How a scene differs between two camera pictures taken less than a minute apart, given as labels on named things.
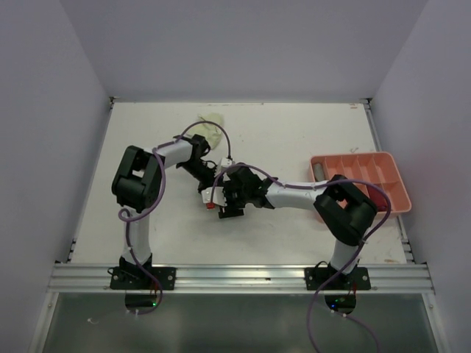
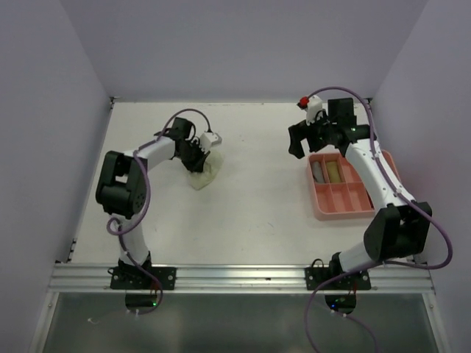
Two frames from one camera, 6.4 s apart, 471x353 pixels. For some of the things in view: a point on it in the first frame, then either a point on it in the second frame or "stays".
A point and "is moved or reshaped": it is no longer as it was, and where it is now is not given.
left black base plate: x=137 y=278 stays
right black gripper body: x=236 y=198 → x=319 y=133
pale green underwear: x=210 y=127 is moved or reshaped
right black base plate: x=315 y=278 stays
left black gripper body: x=202 y=174 → x=193 y=155
